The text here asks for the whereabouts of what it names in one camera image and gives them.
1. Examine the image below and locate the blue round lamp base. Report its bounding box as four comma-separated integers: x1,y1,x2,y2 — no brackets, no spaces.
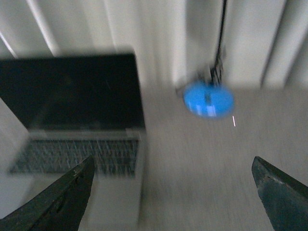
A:
183,81,234,118

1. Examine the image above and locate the black lamp cable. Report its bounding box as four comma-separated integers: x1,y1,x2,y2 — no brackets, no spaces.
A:
209,0,228,85

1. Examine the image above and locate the silver grey laptop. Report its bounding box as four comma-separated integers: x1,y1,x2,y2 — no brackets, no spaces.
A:
0,52,146,231

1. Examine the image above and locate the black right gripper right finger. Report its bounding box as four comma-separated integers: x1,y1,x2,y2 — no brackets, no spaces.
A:
251,156,308,231

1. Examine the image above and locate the white pleated curtain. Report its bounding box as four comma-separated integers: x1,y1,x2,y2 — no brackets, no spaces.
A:
0,0,308,88

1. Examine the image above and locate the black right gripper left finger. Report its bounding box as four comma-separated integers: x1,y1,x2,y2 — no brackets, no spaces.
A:
0,156,95,231

